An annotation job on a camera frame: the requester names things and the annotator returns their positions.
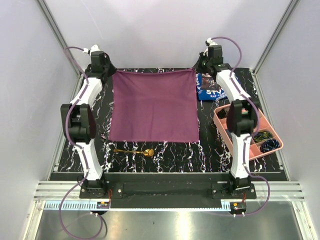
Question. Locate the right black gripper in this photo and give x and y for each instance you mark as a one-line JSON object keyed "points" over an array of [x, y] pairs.
{"points": [[197, 67]]}

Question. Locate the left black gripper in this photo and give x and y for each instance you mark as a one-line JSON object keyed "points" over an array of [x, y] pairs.
{"points": [[113, 69]]}

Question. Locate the magenta cloth napkin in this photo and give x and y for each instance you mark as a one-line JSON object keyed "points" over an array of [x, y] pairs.
{"points": [[154, 107]]}

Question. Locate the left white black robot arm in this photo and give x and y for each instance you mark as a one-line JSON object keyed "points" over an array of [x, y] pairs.
{"points": [[79, 125]]}

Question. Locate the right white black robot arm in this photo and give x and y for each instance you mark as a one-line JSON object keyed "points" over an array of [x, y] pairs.
{"points": [[242, 118]]}

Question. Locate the blue printed cloth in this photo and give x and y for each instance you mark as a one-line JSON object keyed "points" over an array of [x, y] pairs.
{"points": [[208, 90]]}

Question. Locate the dark brown object in tray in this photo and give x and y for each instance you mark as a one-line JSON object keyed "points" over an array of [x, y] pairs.
{"points": [[223, 113]]}

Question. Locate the gold spoon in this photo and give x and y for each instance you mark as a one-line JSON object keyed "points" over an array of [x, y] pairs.
{"points": [[147, 153]]}

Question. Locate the pink compartment tray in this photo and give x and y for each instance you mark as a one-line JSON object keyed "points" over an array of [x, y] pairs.
{"points": [[264, 143]]}

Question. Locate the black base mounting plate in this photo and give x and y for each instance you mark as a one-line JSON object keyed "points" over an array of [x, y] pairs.
{"points": [[150, 191]]}

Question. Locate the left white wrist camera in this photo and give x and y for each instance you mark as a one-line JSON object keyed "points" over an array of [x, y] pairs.
{"points": [[94, 48]]}

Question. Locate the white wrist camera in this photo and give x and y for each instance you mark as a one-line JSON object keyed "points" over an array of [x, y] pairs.
{"points": [[94, 48], [209, 42]]}

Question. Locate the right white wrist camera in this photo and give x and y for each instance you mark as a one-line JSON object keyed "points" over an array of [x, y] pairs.
{"points": [[209, 42]]}

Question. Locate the left aluminium frame post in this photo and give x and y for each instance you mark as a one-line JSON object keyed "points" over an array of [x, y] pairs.
{"points": [[57, 33]]}

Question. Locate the aluminium frame post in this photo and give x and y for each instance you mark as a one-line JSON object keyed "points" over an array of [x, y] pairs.
{"points": [[57, 33], [276, 34]]}

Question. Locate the right aluminium frame post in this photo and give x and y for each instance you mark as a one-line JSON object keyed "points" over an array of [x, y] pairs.
{"points": [[276, 34]]}

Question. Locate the front aluminium rail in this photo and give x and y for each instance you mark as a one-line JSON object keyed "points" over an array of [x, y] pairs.
{"points": [[279, 190]]}

